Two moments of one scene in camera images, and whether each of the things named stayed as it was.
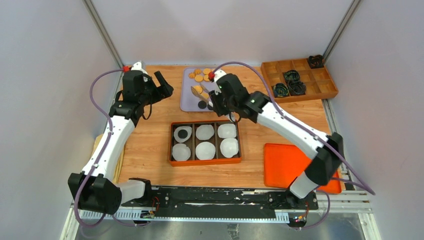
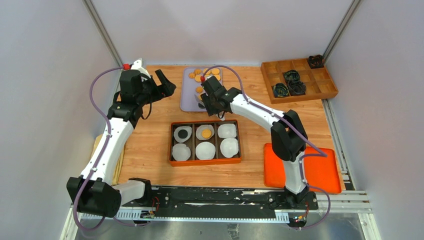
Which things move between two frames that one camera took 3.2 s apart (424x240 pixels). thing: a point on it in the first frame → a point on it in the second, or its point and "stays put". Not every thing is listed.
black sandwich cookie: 182,134 stays put
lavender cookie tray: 195,87 stays put
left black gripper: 164,91 stays put
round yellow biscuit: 199,89 → 206,133
